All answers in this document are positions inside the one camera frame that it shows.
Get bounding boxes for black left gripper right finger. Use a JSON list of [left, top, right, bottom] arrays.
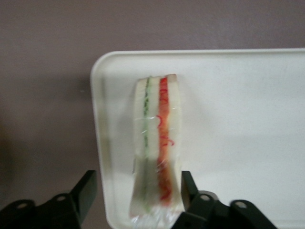
[[173, 170, 282, 229]]

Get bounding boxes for cream rectangular tray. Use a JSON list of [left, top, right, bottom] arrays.
[[90, 47, 305, 229]]

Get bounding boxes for triangle sandwich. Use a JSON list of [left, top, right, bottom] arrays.
[[128, 73, 185, 229]]

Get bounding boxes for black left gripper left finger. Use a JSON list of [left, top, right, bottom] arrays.
[[0, 169, 97, 229]]

